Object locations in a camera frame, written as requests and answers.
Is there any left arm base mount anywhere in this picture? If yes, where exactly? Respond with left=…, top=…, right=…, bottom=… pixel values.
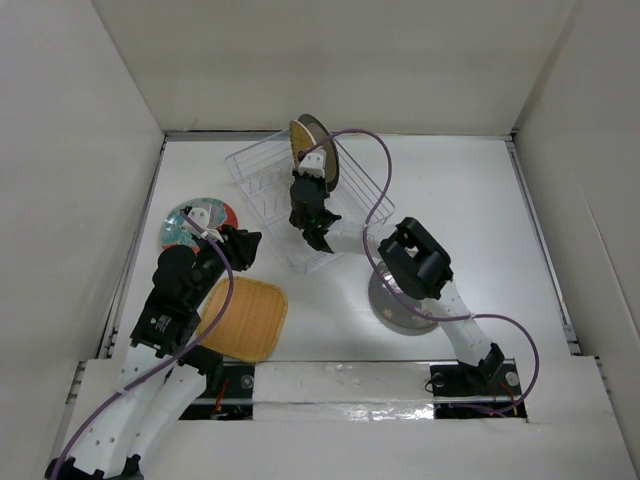
left=182, top=362, right=255, bottom=421

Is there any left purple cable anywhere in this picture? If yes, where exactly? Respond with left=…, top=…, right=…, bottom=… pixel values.
left=47, top=212, right=236, bottom=480

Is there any black plate with deer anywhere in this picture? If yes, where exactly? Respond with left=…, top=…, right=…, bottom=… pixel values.
left=368, top=262, right=438, bottom=336

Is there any dark rimmed cream plate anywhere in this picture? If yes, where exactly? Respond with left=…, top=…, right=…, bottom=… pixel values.
left=298, top=114, right=340, bottom=193

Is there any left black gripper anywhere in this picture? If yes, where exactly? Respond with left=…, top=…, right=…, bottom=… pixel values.
left=190, top=223, right=260, bottom=307

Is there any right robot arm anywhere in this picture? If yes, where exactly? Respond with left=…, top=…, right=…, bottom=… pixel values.
left=289, top=171, right=505, bottom=397

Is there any square woven bamboo tray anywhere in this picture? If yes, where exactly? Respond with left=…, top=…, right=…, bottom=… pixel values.
left=200, top=276, right=288, bottom=364

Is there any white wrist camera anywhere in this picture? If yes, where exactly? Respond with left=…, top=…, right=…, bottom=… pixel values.
left=297, top=150, right=326, bottom=178
left=180, top=207, right=222, bottom=242

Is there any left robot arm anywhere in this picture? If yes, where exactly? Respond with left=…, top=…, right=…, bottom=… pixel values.
left=45, top=225, right=262, bottom=479

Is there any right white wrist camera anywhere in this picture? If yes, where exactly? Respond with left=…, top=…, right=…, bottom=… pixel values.
left=297, top=150, right=326, bottom=178

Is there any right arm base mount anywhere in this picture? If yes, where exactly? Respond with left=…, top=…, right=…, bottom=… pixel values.
left=424, top=343, right=527, bottom=420

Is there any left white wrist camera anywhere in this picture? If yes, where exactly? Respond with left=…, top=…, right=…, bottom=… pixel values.
left=180, top=207, right=222, bottom=242

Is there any yellow fan-shaped bamboo plate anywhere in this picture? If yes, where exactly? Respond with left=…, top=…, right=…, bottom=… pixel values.
left=288, top=120, right=316, bottom=169

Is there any white wire dish rack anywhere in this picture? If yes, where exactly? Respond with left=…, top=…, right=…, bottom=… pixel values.
left=225, top=131, right=382, bottom=274

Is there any colourful red teal plate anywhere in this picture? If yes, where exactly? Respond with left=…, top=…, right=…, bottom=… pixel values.
left=160, top=197, right=238, bottom=253

